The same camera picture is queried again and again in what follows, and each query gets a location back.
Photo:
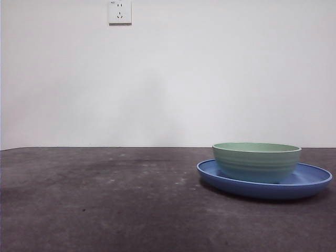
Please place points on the blue round plate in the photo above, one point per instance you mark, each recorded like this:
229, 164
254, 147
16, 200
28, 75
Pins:
262, 190

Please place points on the white wall socket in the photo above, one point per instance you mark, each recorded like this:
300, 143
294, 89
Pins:
120, 13

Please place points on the green ribbed bowl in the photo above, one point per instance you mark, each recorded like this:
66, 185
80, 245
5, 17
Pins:
256, 165

